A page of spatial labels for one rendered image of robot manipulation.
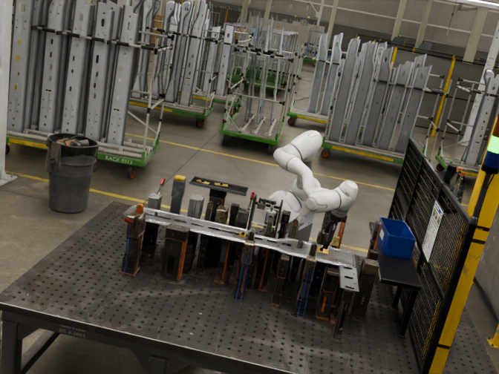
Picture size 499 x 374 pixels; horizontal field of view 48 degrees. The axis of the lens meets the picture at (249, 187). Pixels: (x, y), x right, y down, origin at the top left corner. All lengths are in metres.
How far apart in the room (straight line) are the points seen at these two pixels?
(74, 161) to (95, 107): 1.84
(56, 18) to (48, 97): 0.98
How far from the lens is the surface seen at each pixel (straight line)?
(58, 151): 5.66
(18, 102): 7.46
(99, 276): 3.27
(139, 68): 10.73
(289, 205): 3.88
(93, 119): 7.43
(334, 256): 3.28
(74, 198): 5.84
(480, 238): 2.77
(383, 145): 10.36
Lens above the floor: 2.25
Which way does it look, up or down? 17 degrees down
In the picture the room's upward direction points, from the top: 11 degrees clockwise
